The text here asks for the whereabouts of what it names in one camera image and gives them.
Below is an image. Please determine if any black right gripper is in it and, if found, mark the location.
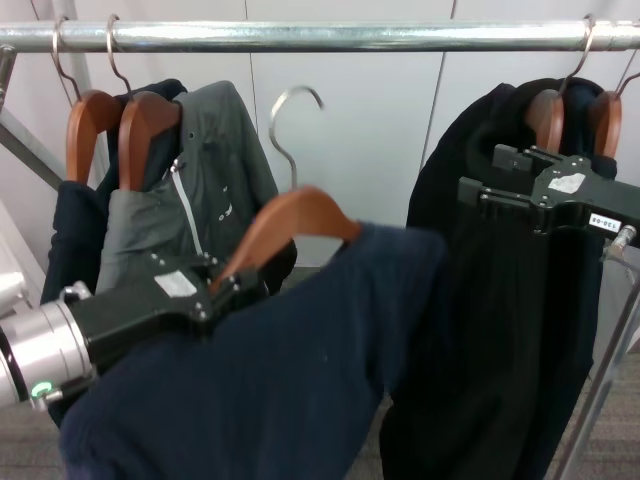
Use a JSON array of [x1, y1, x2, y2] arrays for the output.
[[458, 143, 640, 236]]

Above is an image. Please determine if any dark blue hanging garment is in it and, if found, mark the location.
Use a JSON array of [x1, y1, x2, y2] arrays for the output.
[[562, 79, 624, 401]]

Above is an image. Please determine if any steel rack side frame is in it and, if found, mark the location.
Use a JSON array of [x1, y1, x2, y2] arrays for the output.
[[549, 227, 640, 480]]

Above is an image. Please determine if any wooden hanger with steel hook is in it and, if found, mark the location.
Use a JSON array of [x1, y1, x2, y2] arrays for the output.
[[207, 85, 363, 297]]

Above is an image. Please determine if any wooden hanger at rail end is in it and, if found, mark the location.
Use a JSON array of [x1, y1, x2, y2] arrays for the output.
[[588, 49, 640, 159]]

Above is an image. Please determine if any wooden hanger with navy garment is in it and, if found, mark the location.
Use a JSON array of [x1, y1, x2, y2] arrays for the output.
[[51, 14, 124, 184]]

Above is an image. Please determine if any wooden hanger with grey jacket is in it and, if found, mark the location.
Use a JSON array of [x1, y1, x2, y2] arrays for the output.
[[105, 14, 182, 193]]

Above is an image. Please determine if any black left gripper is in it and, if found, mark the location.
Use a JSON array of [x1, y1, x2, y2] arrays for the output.
[[73, 253, 270, 375]]

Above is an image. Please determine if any black hanging garment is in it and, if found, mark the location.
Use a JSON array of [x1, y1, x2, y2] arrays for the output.
[[384, 77, 609, 480]]

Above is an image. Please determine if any navy blue knit garment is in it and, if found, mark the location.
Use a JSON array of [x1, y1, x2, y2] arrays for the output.
[[58, 222, 450, 480]]

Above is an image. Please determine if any steel clothes rack rail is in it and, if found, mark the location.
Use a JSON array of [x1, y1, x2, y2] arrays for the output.
[[0, 19, 640, 54]]

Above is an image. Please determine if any grey zip jacket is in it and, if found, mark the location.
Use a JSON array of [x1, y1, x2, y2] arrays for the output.
[[96, 79, 282, 297]]

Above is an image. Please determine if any dark navy hanging garment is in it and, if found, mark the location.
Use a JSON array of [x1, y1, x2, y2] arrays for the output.
[[39, 177, 112, 307]]

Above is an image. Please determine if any wooden hanger with black garment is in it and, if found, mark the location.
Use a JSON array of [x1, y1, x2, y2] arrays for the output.
[[524, 14, 599, 154]]

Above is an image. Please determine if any steel rack diagonal bracket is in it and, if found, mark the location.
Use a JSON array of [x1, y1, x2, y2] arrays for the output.
[[0, 43, 67, 192]]

